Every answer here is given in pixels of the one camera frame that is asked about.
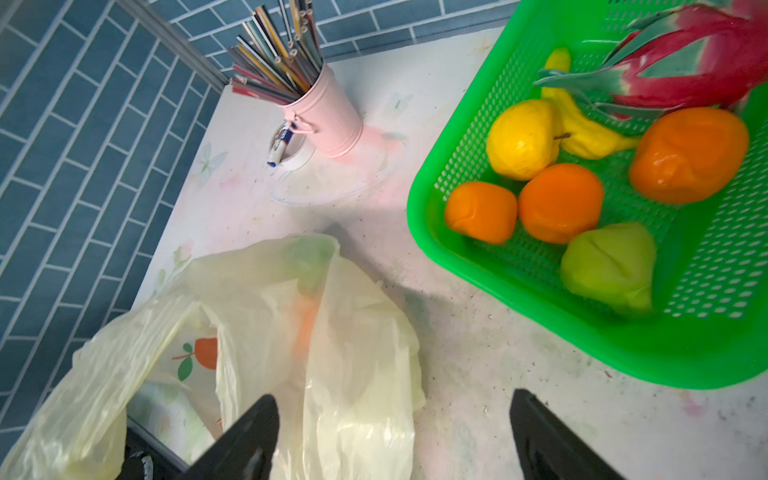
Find pink pencil cup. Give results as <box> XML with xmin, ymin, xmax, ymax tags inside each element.
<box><xmin>281</xmin><ymin>64</ymin><xmax>363</xmax><ymax>158</ymax></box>

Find yellow apple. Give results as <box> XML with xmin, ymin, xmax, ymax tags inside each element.
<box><xmin>486</xmin><ymin>99</ymin><xmax>570</xmax><ymax>181</ymax></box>

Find yellow banana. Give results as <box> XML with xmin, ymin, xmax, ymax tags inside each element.
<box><xmin>539</xmin><ymin>46</ymin><xmax>642</xmax><ymax>161</ymax></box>

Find red dragon fruit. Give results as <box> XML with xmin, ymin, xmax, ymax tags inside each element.
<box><xmin>536</xmin><ymin>1</ymin><xmax>767</xmax><ymax>120</ymax></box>

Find yellow printed plastic bag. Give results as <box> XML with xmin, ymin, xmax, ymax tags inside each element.
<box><xmin>1</xmin><ymin>235</ymin><xmax>425</xmax><ymax>479</ymax></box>

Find green plastic basket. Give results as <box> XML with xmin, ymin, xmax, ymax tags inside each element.
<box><xmin>407</xmin><ymin>1</ymin><xmax>767</xmax><ymax>389</ymax></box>

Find orange fruit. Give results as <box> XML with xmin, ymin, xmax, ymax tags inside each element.
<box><xmin>444</xmin><ymin>181</ymin><xmax>517</xmax><ymax>245</ymax></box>
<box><xmin>518</xmin><ymin>164</ymin><xmax>604</xmax><ymax>244</ymax></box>
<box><xmin>629</xmin><ymin>108</ymin><xmax>749</xmax><ymax>204</ymax></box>

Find dark green wrinkled fruit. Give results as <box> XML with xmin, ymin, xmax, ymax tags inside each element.
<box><xmin>283</xmin><ymin>235</ymin><xmax>337</xmax><ymax>295</ymax></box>

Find bundle of coloured pencils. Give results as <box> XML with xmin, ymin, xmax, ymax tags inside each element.
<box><xmin>227</xmin><ymin>1</ymin><xmax>329</xmax><ymax>106</ymax></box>

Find green pear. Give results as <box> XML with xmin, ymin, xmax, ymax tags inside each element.
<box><xmin>560</xmin><ymin>223</ymin><xmax>657</xmax><ymax>316</ymax></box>

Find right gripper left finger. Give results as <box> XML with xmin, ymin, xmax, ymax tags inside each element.
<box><xmin>177</xmin><ymin>394</ymin><xmax>280</xmax><ymax>479</ymax></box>

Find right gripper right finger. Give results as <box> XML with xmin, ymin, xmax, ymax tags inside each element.
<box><xmin>509</xmin><ymin>389</ymin><xmax>623</xmax><ymax>480</ymax></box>

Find blue marker pen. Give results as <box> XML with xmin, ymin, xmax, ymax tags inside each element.
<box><xmin>267</xmin><ymin>120</ymin><xmax>294</xmax><ymax>168</ymax></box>

